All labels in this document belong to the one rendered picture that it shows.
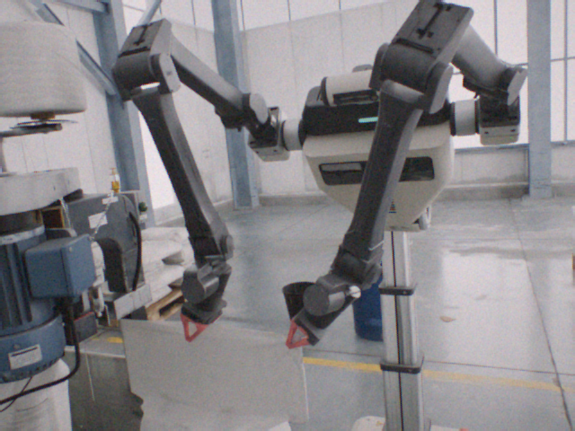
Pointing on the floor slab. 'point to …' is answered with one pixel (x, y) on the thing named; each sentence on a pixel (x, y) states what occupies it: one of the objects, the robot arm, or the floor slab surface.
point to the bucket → (293, 293)
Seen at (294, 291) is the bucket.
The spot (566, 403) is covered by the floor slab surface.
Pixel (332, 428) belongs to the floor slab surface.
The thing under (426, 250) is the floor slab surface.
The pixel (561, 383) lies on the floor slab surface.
